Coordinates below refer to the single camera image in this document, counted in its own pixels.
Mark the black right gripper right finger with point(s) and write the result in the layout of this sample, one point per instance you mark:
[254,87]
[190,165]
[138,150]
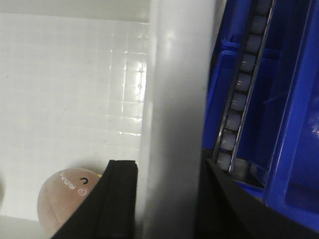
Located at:
[226,211]

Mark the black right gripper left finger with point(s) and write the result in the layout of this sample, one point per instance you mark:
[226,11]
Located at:
[109,210]

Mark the brown soft ball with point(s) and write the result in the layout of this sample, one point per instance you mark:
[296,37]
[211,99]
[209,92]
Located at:
[60,196]

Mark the white plastic tote box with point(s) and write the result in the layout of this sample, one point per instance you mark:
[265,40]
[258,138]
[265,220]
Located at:
[86,81]

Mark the blue bin behind right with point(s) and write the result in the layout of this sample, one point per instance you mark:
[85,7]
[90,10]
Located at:
[263,119]

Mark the white roller track right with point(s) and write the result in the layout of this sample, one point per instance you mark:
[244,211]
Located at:
[241,86]

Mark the blue storage bin right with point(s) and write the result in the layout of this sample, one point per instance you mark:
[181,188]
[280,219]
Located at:
[293,182]

